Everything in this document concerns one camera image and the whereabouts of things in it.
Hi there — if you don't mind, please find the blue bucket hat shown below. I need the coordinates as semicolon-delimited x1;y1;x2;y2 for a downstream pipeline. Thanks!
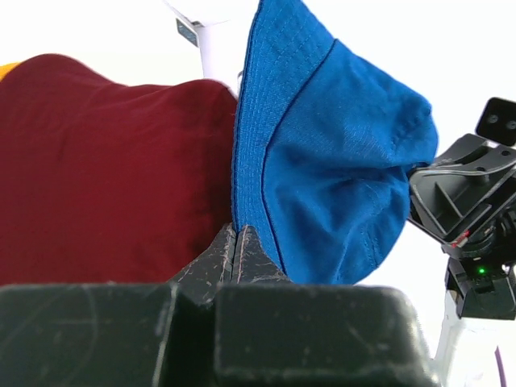
232;1;438;285

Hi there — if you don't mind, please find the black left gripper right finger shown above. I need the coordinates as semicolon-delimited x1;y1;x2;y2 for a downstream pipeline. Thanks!
214;227;440;386

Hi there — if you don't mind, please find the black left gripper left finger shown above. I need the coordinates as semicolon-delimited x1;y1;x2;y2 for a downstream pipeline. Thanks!
1;226;235;386

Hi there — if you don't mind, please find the dark red bucket hat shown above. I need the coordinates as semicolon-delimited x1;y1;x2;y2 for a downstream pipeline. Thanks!
1;55;237;285

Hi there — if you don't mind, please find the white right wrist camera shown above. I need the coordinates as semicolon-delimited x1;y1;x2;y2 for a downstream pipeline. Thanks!
475;98;516;147

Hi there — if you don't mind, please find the yellow bucket hat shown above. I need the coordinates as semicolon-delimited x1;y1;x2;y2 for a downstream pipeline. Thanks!
0;62;19;80

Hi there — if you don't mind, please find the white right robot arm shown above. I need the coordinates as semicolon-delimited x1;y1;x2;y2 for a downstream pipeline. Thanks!
409;134;515;386

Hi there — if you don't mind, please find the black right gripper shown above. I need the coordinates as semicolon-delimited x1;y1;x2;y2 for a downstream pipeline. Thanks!
409;134;515;258

